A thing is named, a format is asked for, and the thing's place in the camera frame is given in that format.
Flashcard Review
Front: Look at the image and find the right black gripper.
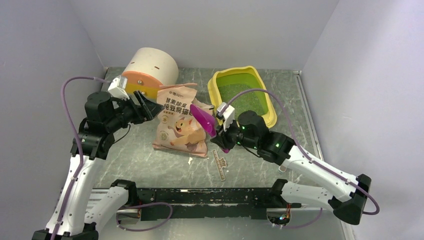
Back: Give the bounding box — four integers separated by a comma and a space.
211, 117, 259, 150

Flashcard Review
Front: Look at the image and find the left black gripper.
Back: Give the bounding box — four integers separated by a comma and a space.
105, 89, 165, 132

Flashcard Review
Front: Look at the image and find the magenta plastic scoop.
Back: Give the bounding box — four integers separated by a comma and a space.
189, 104, 218, 138

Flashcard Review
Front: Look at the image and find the torn bag top strip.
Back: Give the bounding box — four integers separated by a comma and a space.
212, 149, 227, 182

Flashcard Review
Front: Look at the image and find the white orange cylindrical bin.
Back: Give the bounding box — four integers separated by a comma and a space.
121, 47, 179, 100

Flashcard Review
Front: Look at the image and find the pink cat litter bag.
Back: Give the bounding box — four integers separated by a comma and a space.
152, 83, 214, 158

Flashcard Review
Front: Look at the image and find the yellow green litter box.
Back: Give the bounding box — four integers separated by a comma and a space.
207, 65, 278, 128

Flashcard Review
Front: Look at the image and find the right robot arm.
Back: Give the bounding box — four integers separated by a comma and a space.
206, 110, 372, 225

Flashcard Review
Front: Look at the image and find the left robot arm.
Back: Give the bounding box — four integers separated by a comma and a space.
32, 91, 164, 240

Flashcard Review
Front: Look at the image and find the small white grey clip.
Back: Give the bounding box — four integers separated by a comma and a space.
277, 165, 287, 173

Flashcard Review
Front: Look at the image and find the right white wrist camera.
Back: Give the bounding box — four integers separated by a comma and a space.
216, 102, 236, 132

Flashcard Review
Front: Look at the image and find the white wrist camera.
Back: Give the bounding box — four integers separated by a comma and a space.
216, 102, 236, 132
107, 75, 130, 101

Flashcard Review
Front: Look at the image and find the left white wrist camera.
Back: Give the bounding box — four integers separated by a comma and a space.
107, 75, 130, 101

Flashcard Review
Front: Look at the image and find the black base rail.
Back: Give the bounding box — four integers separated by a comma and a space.
123, 179, 289, 221

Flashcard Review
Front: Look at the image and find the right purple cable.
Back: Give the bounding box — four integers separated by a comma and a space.
216, 88, 381, 230

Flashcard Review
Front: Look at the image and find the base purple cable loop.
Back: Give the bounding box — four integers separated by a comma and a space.
115, 203, 174, 232

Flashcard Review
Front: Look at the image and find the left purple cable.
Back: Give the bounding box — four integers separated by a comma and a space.
49, 76, 112, 240

